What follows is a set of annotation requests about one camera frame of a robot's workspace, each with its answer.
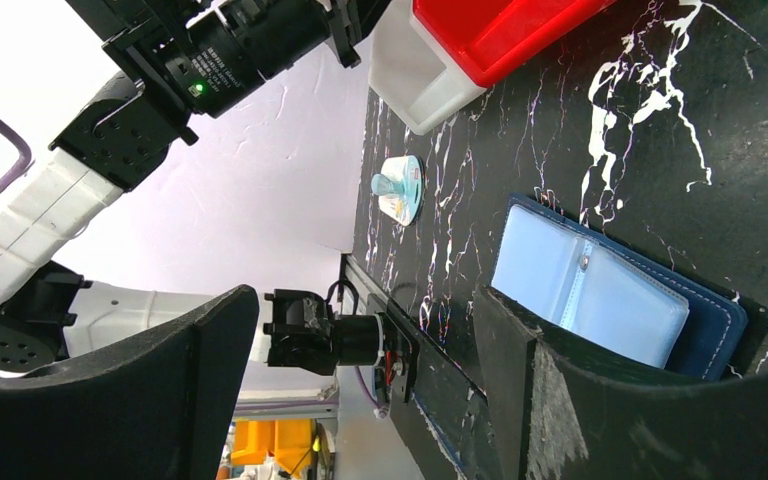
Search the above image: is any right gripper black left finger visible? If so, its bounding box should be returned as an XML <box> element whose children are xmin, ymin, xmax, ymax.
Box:
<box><xmin>0</xmin><ymin>285</ymin><xmax>259</xmax><ymax>479</ymax></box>

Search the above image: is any navy blue card holder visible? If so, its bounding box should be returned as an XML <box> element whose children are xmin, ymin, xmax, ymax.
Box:
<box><xmin>490</xmin><ymin>195</ymin><xmax>749</xmax><ymax>381</ymax></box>

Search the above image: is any white plastic bin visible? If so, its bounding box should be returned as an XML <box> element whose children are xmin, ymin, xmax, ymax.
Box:
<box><xmin>369</xmin><ymin>0</ymin><xmax>486</xmax><ymax>135</ymax></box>

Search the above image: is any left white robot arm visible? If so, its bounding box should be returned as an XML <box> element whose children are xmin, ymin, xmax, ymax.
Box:
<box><xmin>0</xmin><ymin>1</ymin><xmax>387</xmax><ymax>378</ymax></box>

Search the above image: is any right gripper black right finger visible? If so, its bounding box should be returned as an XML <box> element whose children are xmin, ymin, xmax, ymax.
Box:
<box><xmin>473</xmin><ymin>286</ymin><xmax>768</xmax><ymax>479</ymax></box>

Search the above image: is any blue toothbrush blister pack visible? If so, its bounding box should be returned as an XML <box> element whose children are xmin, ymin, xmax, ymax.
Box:
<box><xmin>370</xmin><ymin>155</ymin><xmax>425</xmax><ymax>227</ymax></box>

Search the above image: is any red plastic bin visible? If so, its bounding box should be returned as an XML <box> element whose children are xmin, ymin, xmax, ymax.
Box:
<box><xmin>412</xmin><ymin>0</ymin><xmax>613</xmax><ymax>87</ymax></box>

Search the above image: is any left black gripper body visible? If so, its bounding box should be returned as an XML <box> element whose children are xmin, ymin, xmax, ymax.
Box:
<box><xmin>188</xmin><ymin>1</ymin><xmax>390</xmax><ymax>70</ymax></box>

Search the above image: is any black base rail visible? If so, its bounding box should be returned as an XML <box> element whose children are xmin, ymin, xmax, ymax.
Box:
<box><xmin>264</xmin><ymin>254</ymin><xmax>491</xmax><ymax>480</ymax></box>

